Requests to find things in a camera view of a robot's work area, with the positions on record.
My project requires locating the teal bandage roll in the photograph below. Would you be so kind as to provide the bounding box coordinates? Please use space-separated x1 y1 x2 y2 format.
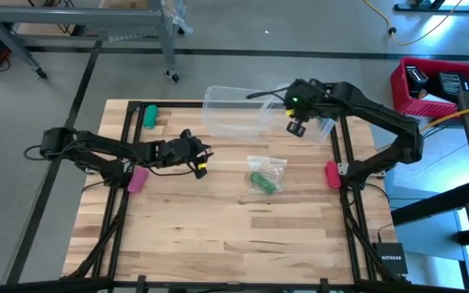
142 104 160 130

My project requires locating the clear plastic wrap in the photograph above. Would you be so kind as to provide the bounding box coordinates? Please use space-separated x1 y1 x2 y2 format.
160 0 195 36

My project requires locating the left arm cable yellow tag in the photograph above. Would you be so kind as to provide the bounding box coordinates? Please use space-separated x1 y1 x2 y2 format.
144 160 209 178

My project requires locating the grey metal table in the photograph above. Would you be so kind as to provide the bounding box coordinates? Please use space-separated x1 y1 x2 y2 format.
0 0 186 85

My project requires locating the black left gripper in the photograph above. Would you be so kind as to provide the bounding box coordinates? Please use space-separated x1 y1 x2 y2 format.
160 129 215 180

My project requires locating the green elastic bandage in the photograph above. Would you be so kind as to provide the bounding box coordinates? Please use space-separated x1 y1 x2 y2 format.
249 171 278 196

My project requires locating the yellow hanging cable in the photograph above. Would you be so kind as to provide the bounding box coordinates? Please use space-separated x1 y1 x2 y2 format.
419 100 469 132

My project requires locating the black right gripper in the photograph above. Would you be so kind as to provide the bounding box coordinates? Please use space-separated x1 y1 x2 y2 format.
282 78 322 138

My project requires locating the cardboard box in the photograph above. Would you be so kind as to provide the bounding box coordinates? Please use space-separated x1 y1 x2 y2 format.
99 0 151 11

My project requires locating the black aluminium table frame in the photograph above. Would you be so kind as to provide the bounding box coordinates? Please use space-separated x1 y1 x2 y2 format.
60 99 409 286

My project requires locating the black Netgear network switch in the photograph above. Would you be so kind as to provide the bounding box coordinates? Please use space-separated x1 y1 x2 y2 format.
371 242 410 276

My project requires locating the black device in crate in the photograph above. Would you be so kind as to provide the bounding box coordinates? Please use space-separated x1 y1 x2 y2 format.
437 71 469 98
405 65 430 98

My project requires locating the clear plastic bag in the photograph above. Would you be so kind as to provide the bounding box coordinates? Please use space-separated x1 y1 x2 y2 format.
245 155 288 196

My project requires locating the yellow floor extension cable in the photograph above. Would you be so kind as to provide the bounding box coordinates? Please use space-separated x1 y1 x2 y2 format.
363 0 463 47

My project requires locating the long black desk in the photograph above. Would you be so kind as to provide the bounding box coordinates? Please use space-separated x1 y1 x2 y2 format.
391 89 469 293

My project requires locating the black floor stand frame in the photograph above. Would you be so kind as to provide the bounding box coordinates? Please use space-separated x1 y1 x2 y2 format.
393 0 469 63

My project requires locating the red plastic crate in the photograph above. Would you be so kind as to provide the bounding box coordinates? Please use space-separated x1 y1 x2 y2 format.
389 56 469 120

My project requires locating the black outer rig frame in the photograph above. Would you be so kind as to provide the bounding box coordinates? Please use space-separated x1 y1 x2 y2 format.
0 40 469 293

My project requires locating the clear plastic container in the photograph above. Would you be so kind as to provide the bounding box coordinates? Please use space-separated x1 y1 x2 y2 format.
245 83 338 144

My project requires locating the pink bandage roll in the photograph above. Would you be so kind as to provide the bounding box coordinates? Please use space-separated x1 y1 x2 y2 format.
126 165 150 195

